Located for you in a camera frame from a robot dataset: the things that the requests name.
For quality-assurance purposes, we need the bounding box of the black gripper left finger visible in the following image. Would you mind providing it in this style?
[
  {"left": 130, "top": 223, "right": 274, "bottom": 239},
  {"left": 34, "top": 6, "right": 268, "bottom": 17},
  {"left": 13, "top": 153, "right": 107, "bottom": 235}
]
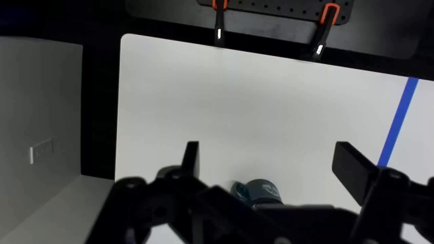
[{"left": 180, "top": 140, "right": 199, "bottom": 174}]

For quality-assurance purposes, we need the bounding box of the dark teal ceramic mug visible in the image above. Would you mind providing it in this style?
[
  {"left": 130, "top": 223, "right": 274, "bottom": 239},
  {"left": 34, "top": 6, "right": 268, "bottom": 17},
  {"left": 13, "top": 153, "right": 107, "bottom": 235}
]
[{"left": 230, "top": 178, "right": 282, "bottom": 207}]

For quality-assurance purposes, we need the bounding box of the blue tape line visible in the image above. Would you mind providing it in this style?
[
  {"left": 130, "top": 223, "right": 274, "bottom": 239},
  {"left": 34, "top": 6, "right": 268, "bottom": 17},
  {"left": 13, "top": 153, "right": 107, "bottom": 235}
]
[{"left": 377, "top": 77, "right": 419, "bottom": 167}]

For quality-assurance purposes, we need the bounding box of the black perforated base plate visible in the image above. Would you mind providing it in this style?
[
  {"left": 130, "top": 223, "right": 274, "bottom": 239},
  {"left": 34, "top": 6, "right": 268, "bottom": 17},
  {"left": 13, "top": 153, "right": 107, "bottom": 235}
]
[{"left": 122, "top": 0, "right": 432, "bottom": 59}]

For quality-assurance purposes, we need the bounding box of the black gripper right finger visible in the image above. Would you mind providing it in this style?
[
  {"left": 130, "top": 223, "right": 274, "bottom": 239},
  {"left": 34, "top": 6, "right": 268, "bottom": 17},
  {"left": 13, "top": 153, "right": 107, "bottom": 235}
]
[{"left": 332, "top": 140, "right": 379, "bottom": 209}]

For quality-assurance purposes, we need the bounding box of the orange black clamp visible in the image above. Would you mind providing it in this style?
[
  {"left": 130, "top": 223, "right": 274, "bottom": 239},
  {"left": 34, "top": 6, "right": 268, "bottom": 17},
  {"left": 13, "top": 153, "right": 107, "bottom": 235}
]
[
  {"left": 310, "top": 2, "right": 340, "bottom": 59},
  {"left": 211, "top": 0, "right": 228, "bottom": 43}
]

